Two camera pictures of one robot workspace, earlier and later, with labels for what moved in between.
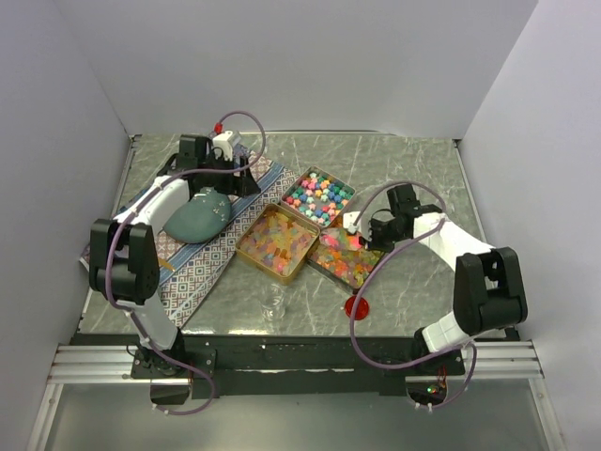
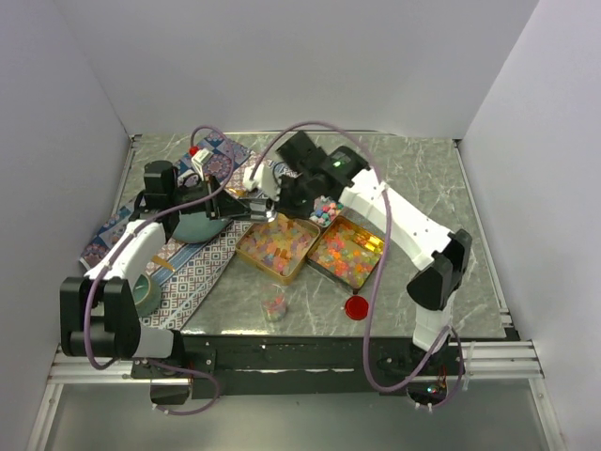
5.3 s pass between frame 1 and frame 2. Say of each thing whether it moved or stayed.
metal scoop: moved
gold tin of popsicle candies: stayed
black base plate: stayed
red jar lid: stayed
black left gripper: moved
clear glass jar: stayed
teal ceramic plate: stayed
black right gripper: moved
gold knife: stayed
